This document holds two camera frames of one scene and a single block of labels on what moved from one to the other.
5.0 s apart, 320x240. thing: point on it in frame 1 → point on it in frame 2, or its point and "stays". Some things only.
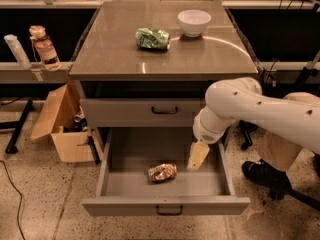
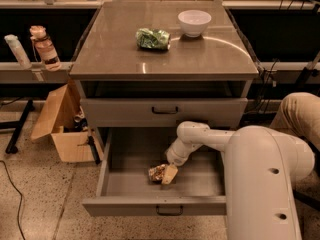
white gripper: [205, 133] → [174, 156]
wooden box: [63, 120] stays
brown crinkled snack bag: [162, 172] stays
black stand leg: [18, 126] stays
